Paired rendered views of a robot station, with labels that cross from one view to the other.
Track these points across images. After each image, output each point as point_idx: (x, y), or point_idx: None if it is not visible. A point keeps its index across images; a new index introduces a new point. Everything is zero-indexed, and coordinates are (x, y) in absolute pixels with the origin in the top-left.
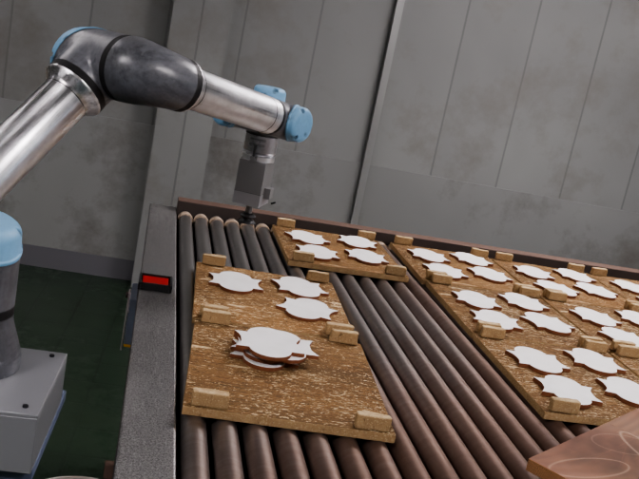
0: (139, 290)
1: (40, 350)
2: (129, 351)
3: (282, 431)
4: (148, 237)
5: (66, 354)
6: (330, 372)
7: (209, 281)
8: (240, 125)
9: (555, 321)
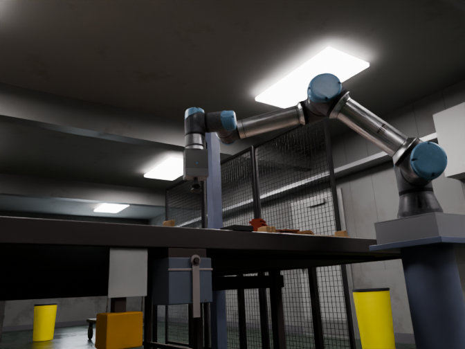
0: (252, 231)
1: (383, 221)
2: (305, 250)
3: None
4: (106, 222)
5: (374, 222)
6: None
7: (215, 228)
8: (228, 131)
9: None
